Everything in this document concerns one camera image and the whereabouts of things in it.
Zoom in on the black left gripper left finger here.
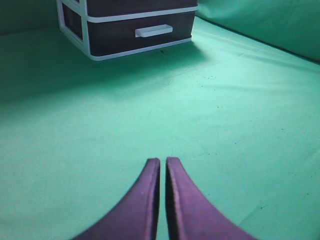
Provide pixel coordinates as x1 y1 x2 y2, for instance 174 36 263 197
74 158 161 240

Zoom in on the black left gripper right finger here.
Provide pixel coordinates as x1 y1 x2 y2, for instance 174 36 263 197
165 157 255 240

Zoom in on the bottom dark translucent drawer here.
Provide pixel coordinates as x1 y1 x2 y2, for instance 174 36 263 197
61 2 196 57

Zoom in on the dark translucent drawer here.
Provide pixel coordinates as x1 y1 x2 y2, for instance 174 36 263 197
85 0 198 17
61 2 196 57

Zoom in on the middle dark translucent drawer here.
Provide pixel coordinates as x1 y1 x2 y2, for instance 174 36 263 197
85 0 198 17

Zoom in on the green cloth backdrop and cover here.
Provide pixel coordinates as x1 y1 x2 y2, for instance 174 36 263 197
0 0 320 240

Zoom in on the white plastic drawer cabinet frame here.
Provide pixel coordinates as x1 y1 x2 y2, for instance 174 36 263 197
56 0 199 62

